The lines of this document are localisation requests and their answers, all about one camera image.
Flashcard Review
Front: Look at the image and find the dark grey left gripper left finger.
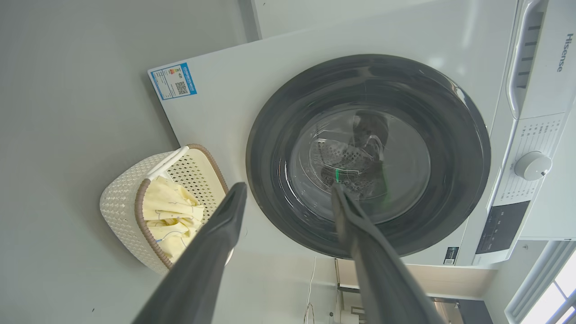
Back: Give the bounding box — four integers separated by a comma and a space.
132, 182, 248, 324

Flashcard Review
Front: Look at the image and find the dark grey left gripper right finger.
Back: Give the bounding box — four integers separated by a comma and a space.
331, 183, 447, 324

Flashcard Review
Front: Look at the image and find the cream bear print garment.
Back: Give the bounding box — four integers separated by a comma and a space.
143, 205, 205, 264

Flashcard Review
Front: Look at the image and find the plain cream yellow garment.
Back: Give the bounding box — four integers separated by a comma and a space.
148, 176, 205, 214

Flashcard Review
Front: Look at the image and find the dark round glass washer door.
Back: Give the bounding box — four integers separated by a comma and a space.
246, 54, 491, 260

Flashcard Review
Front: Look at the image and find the black washing machine display panel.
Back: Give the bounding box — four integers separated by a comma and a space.
476, 201, 531, 255

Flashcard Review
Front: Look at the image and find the white front-load washing machine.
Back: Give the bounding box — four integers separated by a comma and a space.
148, 0, 576, 270

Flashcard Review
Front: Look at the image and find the beige and dark furniture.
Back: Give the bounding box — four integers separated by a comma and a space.
334, 259, 495, 324

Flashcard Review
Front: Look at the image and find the cream perforated laundry basket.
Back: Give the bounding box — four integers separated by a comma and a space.
99, 144, 234, 275

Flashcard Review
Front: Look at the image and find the white framed window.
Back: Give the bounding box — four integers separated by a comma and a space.
504, 241, 576, 324

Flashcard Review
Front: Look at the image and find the white round control knob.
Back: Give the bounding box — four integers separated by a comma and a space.
514, 151, 553, 181

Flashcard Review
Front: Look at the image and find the blue white energy label sticker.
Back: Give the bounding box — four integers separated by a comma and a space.
150, 63, 198, 100

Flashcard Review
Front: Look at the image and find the white detergent drawer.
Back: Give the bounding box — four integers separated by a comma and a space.
506, 0, 576, 120

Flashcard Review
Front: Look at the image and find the thin white cable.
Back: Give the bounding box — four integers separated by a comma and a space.
304, 256, 318, 324

